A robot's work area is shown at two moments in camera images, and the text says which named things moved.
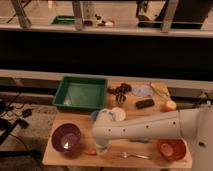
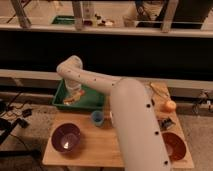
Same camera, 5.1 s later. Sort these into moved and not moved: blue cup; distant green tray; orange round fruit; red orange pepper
Moved: red orange pepper
Not moved: blue cup; orange round fruit; distant green tray
